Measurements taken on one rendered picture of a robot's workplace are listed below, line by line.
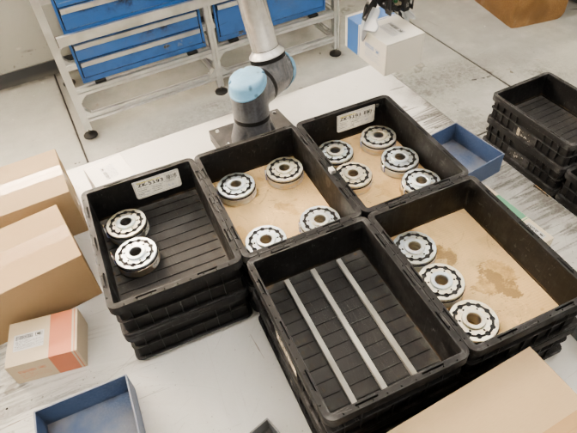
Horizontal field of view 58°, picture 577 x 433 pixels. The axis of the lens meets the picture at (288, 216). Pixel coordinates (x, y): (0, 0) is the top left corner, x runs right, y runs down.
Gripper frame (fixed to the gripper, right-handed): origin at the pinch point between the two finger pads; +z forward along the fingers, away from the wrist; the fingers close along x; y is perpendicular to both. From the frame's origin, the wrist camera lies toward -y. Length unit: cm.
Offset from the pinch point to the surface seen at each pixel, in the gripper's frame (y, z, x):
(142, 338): 38, 31, -88
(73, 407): 42, 38, -107
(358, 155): 13.0, 27.7, -15.1
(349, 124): 4.0, 23.0, -12.8
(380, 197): 30.3, 27.6, -19.2
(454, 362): 81, 17, -38
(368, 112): 4.4, 21.0, -6.3
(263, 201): 16, 28, -47
